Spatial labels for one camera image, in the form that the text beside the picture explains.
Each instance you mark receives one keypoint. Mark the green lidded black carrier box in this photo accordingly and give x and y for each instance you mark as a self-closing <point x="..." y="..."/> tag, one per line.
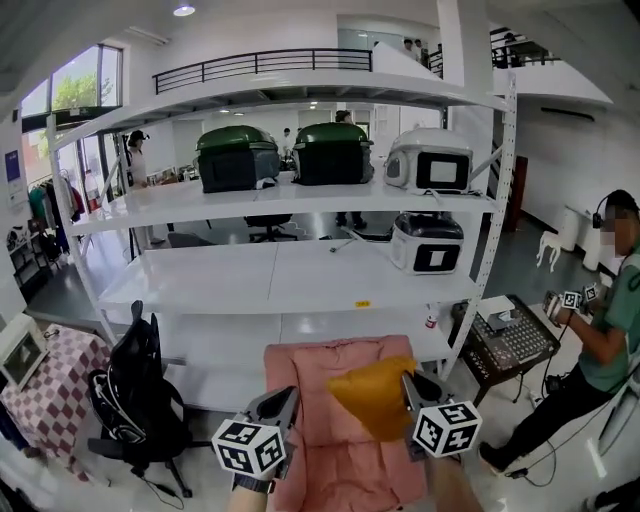
<point x="332" y="155"/>

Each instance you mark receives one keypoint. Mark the white carrier with dark lid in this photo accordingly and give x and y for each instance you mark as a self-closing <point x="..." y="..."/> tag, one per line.
<point x="427" y="245"/>

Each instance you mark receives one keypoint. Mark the person's right forearm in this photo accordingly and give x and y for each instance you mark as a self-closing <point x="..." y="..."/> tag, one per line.
<point x="452" y="487"/>

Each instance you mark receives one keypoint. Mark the black low shelf unit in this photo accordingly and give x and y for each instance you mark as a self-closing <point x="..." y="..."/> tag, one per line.
<point x="25" y="260"/>

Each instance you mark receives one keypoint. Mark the green lidded grey carrier box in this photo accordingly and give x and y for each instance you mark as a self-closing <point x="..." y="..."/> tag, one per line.
<point x="235" y="160"/>

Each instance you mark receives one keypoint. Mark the red checkered table cloth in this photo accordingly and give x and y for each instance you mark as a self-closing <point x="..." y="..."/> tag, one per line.
<point x="55" y="400"/>

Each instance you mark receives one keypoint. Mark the black swivel chair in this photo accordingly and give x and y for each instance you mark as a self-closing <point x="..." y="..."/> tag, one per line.
<point x="270" y="225"/>

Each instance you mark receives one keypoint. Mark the yellow pillow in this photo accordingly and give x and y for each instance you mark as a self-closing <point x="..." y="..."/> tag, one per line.
<point x="372" y="400"/>

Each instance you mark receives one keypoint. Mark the black balcony railing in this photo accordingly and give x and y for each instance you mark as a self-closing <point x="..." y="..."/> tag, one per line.
<point x="260" y="62"/>

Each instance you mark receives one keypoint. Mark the white tissue box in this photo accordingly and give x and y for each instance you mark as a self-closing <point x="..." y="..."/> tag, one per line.
<point x="497" y="312"/>

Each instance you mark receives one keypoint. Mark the white carrier with round window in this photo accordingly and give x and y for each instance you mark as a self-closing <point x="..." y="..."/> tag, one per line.
<point x="430" y="160"/>

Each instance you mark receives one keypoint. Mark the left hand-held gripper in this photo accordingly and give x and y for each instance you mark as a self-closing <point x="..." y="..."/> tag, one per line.
<point x="247" y="445"/>

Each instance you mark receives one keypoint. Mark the round ceiling lamp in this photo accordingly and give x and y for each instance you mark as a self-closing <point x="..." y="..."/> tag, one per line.
<point x="184" y="10"/>

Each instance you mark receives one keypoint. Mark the person's left forearm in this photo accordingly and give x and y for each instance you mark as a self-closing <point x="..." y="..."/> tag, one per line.
<point x="250" y="502"/>

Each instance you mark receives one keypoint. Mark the black perforated side table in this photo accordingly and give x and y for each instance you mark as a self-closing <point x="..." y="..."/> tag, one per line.
<point x="510" y="345"/>

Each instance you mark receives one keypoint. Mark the white cylindrical bin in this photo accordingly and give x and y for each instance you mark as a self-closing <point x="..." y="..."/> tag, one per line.
<point x="570" y="230"/>

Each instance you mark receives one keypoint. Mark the black mesh office chair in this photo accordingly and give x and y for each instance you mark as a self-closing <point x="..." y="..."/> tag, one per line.
<point x="132" y="380"/>

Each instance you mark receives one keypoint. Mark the blue wall poster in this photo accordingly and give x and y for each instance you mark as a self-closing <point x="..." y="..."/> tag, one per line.
<point x="13" y="170"/>

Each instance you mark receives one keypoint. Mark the white framed box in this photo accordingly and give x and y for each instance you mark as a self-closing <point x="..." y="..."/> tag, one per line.
<point x="20" y="350"/>

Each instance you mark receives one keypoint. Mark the pink cushioned seat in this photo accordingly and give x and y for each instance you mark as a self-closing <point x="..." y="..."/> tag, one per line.
<point x="345" y="470"/>

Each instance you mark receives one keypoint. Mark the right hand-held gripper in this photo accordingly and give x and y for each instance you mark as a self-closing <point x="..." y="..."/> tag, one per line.
<point x="445" y="425"/>

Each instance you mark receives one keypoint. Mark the small white bottle red label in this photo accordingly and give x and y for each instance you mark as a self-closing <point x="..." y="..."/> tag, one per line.
<point x="432" y="317"/>

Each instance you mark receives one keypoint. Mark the small white carved stool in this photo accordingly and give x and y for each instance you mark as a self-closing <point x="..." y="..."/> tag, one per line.
<point x="547" y="245"/>

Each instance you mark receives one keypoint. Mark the white metal shelving rack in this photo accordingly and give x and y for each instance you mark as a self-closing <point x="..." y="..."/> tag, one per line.
<point x="210" y="280"/>

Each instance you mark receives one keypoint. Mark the clothes rack with garments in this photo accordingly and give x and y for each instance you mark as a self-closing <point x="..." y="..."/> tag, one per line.
<point x="50" y="210"/>

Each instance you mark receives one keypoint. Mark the brown wooden door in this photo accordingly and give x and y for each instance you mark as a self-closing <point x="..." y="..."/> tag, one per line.
<point x="520" y="195"/>

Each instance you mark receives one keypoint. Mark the large window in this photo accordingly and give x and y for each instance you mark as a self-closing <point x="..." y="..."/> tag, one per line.
<point x="75" y="85"/>

